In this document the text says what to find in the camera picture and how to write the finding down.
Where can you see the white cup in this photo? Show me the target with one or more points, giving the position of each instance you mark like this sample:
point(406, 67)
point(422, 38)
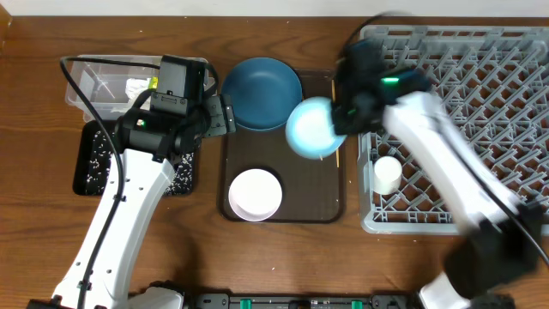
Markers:
point(387, 172)

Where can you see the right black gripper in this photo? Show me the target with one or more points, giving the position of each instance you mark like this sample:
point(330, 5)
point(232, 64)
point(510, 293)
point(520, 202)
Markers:
point(344, 125)

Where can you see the light blue bowl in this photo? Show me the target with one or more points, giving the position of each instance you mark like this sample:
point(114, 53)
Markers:
point(310, 131)

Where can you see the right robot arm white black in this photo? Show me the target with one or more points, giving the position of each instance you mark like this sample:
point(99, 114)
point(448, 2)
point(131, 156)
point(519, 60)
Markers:
point(501, 233)

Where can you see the waste paper wrapper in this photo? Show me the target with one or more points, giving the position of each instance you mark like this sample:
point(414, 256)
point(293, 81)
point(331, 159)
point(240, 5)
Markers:
point(135, 86)

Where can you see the black bin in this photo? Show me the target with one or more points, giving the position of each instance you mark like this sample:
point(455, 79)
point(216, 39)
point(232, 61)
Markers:
point(86, 171)

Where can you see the dark blue plate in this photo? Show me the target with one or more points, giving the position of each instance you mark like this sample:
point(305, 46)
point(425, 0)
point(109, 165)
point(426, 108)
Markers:
point(264, 92)

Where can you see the pink bowl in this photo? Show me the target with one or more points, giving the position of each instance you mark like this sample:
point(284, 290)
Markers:
point(255, 195)

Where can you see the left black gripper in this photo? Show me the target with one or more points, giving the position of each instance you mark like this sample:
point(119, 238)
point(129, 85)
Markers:
point(224, 117)

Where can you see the clear plastic bin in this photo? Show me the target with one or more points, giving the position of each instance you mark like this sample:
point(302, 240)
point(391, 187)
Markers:
point(104, 84)

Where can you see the grey dishwasher rack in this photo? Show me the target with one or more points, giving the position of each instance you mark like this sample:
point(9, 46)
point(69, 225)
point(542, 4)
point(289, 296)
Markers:
point(493, 82)

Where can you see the brown serving tray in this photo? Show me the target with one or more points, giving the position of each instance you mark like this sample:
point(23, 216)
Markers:
point(313, 191)

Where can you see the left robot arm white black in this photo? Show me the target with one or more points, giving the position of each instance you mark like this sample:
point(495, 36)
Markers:
point(164, 124)

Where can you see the black rail at table edge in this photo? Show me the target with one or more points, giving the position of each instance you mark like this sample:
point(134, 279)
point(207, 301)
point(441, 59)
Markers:
point(300, 301)

